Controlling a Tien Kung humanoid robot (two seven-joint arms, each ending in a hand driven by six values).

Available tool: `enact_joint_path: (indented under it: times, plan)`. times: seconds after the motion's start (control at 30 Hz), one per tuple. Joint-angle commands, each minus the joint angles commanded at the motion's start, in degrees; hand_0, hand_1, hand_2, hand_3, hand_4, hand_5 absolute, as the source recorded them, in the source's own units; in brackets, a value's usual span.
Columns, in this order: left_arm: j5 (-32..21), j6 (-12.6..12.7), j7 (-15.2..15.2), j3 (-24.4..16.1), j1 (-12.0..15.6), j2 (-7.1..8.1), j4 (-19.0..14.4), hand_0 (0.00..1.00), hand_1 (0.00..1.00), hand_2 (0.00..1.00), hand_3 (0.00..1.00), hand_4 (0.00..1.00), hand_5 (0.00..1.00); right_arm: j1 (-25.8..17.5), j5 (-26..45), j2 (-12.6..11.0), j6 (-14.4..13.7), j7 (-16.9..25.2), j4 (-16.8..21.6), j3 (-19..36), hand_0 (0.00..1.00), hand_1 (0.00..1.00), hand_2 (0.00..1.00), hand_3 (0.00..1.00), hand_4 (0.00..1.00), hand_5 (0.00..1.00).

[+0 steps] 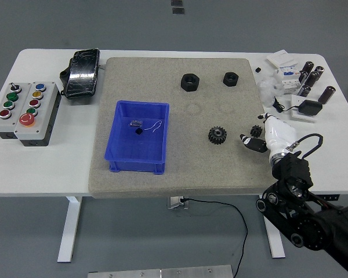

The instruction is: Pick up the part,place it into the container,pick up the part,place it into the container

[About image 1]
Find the white circuit breaker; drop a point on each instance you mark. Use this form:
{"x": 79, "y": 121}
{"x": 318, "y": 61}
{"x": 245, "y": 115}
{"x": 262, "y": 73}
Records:
{"x": 288, "y": 78}

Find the crumpled clear plastic bag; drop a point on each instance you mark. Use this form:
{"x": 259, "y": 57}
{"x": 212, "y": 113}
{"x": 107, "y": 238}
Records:
{"x": 266, "y": 91}

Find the grey four-button control box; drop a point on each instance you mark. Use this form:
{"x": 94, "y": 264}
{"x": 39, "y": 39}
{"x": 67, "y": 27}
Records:
{"x": 8, "y": 116}

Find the white table leg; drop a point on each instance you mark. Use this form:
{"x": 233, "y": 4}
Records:
{"x": 275, "y": 246}
{"x": 69, "y": 228}

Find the smaller black hex nut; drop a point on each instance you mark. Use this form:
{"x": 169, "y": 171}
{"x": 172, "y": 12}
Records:
{"x": 231, "y": 78}

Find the grey-brown foam mat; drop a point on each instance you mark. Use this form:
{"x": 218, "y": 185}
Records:
{"x": 177, "y": 116}

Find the silver metal plate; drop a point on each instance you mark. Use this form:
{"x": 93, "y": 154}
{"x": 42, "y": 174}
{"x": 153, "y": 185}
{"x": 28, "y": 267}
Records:
{"x": 162, "y": 272}

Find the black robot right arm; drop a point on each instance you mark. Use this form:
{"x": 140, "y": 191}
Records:
{"x": 295, "y": 185}

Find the black film-wrapped device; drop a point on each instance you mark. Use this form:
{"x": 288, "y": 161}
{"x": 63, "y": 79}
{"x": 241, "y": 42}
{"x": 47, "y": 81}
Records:
{"x": 81, "y": 73}

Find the grey emergency-stop control box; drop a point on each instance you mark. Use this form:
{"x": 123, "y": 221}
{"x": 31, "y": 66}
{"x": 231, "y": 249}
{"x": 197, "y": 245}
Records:
{"x": 42, "y": 121}

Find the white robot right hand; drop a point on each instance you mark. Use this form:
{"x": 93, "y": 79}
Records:
{"x": 278, "y": 134}

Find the small black gear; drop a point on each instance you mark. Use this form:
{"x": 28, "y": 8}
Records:
{"x": 255, "y": 131}

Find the black table control panel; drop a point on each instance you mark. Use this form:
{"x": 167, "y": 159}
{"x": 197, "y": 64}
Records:
{"x": 332, "y": 197}

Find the black power adapter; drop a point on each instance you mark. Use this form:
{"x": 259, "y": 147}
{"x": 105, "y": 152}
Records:
{"x": 309, "y": 107}

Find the dark cylindrical capacitor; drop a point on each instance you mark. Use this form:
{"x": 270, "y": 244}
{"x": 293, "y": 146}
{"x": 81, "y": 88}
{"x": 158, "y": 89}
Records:
{"x": 313, "y": 79}
{"x": 319, "y": 70}
{"x": 302, "y": 76}
{"x": 308, "y": 66}
{"x": 305, "y": 90}
{"x": 327, "y": 94}

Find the blue plastic box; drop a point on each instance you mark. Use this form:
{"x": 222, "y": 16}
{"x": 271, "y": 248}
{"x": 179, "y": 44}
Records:
{"x": 139, "y": 144}

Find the white switch plate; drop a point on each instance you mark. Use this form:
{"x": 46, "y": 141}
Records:
{"x": 282, "y": 58}

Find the dark floor socket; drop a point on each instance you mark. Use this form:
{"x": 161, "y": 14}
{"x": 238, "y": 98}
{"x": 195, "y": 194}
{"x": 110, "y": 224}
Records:
{"x": 177, "y": 2}
{"x": 178, "y": 10}

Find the large black gear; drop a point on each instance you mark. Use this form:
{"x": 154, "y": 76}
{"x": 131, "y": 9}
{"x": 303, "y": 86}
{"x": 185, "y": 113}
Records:
{"x": 217, "y": 135}

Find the silver under-table power box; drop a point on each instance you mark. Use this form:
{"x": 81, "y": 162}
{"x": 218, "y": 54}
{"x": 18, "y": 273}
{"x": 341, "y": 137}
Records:
{"x": 175, "y": 202}

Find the large black hex nut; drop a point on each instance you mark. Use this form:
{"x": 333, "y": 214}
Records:
{"x": 190, "y": 82}

